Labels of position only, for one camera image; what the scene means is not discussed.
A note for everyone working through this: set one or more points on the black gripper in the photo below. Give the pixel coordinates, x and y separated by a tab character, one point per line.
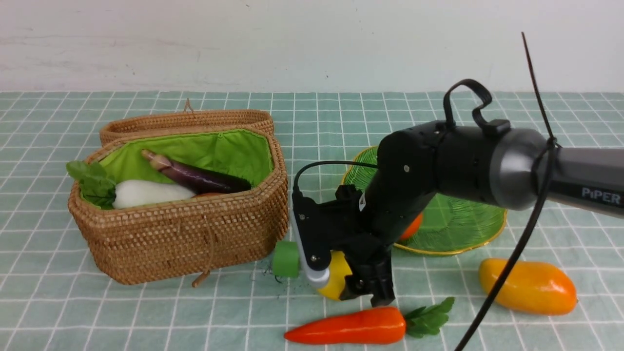
364	220

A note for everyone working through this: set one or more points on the yellow plastic lemon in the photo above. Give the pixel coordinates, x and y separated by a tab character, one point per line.
338	269

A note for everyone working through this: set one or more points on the orange plastic carrot with leaves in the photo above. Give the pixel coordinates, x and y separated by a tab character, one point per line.
378	326

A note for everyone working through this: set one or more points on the orange plastic persimmon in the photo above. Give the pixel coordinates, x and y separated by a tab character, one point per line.
413	228

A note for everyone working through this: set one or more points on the orange yellow plastic mango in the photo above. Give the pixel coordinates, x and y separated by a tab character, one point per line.
538	288

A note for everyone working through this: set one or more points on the dark purple plastic eggplant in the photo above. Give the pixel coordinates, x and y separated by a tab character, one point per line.
197	180

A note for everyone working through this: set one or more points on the white plastic radish with leaves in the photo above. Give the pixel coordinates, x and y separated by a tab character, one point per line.
100	188

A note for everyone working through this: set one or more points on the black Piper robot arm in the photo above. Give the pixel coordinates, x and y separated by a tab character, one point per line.
493	164

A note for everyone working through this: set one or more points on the green foam cube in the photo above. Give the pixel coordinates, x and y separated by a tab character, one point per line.
285	260

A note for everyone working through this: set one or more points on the green glass leaf plate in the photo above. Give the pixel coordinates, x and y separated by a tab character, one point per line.
453	226

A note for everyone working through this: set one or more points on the woven wicker basket green lining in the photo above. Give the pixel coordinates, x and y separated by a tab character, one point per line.
171	239

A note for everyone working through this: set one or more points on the woven wicker basket lid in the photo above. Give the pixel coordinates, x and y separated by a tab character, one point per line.
187	119

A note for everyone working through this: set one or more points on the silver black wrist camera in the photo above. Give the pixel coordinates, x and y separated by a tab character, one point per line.
312	224

